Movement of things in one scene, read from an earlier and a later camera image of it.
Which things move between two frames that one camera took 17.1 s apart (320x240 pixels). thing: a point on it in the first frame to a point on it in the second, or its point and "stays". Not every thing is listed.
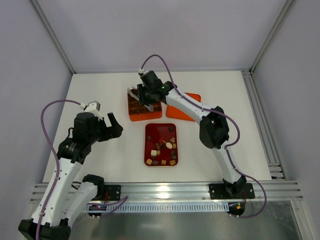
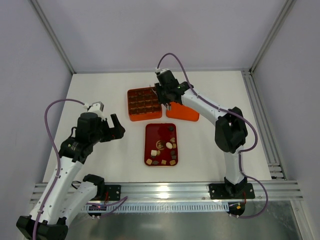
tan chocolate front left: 149,161 stays
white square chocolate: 153,152 stays
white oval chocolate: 168,145 stays
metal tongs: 132,93 to 163,108
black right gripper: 143,98 to 164,96
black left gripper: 105,128 stays
